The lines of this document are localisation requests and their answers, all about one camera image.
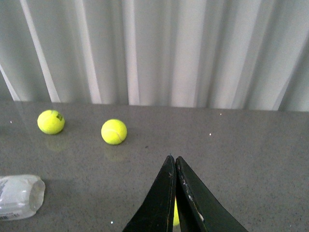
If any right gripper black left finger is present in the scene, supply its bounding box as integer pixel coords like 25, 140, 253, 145
123, 155, 177, 232

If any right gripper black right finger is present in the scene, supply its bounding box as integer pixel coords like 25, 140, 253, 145
176, 156, 247, 232

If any Wilson tennis ball can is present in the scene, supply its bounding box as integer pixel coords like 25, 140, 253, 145
0, 174, 45, 221

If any tennis ball with Wilson print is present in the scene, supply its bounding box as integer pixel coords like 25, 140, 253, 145
173, 200, 180, 227

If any tennis ball centre right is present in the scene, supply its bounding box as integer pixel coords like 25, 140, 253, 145
101, 119, 127, 145

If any tennis ball centre left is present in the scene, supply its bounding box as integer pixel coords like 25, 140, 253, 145
37, 110, 65, 135

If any white pleated curtain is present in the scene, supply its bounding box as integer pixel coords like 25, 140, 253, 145
0, 0, 309, 112

